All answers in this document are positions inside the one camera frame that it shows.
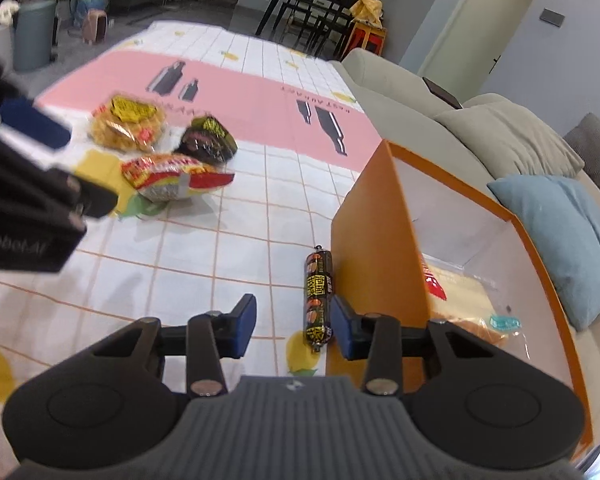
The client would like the bread slice packet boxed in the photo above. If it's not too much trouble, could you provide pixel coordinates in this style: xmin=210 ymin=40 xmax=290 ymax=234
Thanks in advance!
xmin=430 ymin=265 xmax=531 ymax=356

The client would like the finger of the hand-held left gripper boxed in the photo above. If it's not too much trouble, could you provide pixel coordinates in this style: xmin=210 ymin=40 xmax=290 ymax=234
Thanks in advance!
xmin=0 ymin=127 xmax=120 ymax=233
xmin=0 ymin=50 xmax=73 ymax=151

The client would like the pink checked printed tablecloth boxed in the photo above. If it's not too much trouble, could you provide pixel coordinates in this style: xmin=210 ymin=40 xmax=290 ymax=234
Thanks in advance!
xmin=0 ymin=20 xmax=386 ymax=411

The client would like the white door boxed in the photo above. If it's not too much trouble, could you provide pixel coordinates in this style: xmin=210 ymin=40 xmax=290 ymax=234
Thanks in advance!
xmin=420 ymin=0 xmax=523 ymax=93

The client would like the orange cardboard box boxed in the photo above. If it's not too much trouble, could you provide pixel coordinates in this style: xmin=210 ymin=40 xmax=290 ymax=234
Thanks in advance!
xmin=330 ymin=140 xmax=595 ymax=448

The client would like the red plastic stool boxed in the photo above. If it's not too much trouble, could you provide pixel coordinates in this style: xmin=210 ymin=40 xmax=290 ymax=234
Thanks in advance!
xmin=342 ymin=20 xmax=388 ymax=58

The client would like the red orange snack bag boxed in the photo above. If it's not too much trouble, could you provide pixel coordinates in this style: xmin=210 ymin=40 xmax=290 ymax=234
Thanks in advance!
xmin=121 ymin=154 xmax=236 ymax=203

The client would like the yellow cloth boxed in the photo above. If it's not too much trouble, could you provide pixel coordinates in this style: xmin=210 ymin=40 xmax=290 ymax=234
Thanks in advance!
xmin=335 ymin=0 xmax=383 ymax=26

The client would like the dark round snack packet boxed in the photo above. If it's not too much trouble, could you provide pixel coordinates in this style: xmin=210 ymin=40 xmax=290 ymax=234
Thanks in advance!
xmin=174 ymin=116 xmax=238 ymax=165

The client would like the grey trash bin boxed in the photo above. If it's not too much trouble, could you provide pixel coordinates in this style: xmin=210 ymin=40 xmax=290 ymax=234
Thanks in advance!
xmin=12 ymin=0 xmax=58 ymax=72

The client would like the dark sausage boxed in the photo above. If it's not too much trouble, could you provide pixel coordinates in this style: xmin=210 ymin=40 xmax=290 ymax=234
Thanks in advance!
xmin=302 ymin=246 xmax=335 ymax=353

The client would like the beige cushion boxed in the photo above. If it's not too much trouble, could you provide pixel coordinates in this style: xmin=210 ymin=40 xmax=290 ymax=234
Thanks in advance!
xmin=435 ymin=92 xmax=586 ymax=181

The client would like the yellow fried snack packet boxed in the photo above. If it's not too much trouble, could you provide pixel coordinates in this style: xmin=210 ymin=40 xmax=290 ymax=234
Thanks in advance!
xmin=89 ymin=94 xmax=167 ymax=153

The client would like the beige sofa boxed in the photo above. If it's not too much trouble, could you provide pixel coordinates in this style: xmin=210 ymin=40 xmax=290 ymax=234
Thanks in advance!
xmin=340 ymin=47 xmax=600 ymax=411

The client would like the red white snack packet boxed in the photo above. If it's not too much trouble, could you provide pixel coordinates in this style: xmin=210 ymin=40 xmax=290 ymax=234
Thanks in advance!
xmin=420 ymin=255 xmax=448 ymax=301

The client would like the dark dining chair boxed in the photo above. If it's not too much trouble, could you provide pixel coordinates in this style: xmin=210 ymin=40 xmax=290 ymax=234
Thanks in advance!
xmin=280 ymin=0 xmax=321 ymax=48
xmin=307 ymin=0 xmax=356 ymax=58

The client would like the dark tablet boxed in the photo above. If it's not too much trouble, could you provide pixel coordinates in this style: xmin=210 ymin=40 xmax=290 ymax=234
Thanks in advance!
xmin=422 ymin=76 xmax=463 ymax=110

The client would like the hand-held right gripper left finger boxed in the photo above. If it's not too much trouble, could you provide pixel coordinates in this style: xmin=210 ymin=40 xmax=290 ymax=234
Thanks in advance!
xmin=97 ymin=294 xmax=258 ymax=398

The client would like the light blue pillow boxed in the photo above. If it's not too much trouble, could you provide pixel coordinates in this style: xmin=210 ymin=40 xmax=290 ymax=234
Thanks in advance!
xmin=487 ymin=175 xmax=600 ymax=332

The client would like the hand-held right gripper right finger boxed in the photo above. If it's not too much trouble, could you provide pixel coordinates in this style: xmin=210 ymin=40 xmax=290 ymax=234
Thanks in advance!
xmin=330 ymin=296 xmax=503 ymax=396

